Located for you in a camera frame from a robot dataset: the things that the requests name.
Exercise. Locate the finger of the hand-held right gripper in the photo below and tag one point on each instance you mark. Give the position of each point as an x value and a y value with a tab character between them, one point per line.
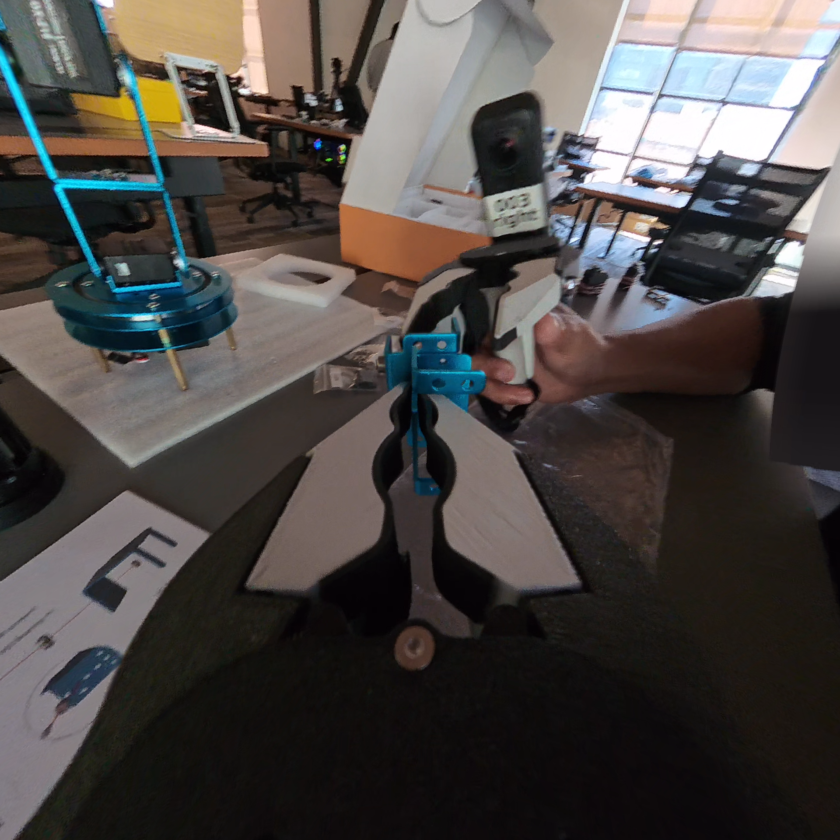
417	315

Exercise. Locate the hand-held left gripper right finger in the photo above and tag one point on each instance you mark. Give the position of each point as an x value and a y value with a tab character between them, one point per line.
505	518

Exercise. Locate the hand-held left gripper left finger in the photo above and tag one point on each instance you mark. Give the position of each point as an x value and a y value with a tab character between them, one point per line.
315	525

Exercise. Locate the blue metal bracket assembly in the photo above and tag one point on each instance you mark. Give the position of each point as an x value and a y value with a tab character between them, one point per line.
433	367

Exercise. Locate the clear plastic bag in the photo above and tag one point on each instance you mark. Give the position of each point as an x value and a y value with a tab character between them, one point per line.
590	472

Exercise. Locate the blue toy robot arm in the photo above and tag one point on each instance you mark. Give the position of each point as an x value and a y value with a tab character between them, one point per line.
138	308

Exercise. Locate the person's right forearm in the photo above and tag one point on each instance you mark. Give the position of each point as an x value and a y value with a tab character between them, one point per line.
689	348

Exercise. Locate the person's right hand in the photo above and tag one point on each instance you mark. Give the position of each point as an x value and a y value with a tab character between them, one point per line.
571	367

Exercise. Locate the clear bag of black parts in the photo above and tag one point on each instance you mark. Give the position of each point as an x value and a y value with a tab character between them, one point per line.
348	380

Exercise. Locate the white orange cardboard box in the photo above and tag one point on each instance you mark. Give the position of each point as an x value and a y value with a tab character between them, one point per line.
420	98

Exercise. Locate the white foam block with hole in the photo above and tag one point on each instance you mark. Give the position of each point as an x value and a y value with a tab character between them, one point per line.
275	282

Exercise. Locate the black servo motor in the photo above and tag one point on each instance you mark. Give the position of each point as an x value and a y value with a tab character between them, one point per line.
628	275
594	281

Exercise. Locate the white foam sheet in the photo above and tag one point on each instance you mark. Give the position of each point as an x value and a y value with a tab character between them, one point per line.
262	380

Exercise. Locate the large window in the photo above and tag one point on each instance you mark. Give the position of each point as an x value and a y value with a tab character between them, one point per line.
695	98

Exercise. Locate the black swivel office chair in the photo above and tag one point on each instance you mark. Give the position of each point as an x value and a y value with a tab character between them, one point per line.
275	177

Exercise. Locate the black mesh office chair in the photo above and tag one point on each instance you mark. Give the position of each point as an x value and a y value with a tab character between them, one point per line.
728	223

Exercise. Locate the white instruction manual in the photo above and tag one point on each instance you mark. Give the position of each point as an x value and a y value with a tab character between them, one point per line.
39	590

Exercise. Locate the yellow box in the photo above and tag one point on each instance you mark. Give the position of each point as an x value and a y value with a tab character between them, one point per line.
144	108

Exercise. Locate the wooden table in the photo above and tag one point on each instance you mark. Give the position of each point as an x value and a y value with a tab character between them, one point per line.
98	141

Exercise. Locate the black printed box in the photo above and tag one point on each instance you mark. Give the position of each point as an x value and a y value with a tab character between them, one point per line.
52	46

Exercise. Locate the white metal frame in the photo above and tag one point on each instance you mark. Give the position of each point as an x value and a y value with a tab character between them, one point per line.
226	98

